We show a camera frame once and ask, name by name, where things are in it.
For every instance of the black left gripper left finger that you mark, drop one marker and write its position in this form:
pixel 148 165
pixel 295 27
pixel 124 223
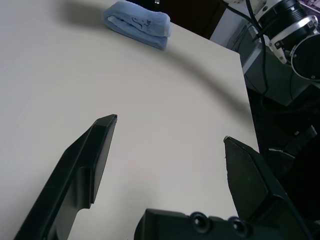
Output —
pixel 75 165

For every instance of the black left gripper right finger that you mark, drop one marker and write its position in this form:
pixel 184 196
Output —
pixel 250 180

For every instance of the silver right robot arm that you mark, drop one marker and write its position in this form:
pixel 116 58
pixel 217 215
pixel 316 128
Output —
pixel 290 30

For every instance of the folded blue towel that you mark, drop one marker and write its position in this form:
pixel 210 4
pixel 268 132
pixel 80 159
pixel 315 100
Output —
pixel 140 23

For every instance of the black table foot bar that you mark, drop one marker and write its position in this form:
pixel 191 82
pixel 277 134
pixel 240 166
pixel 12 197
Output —
pixel 303 140

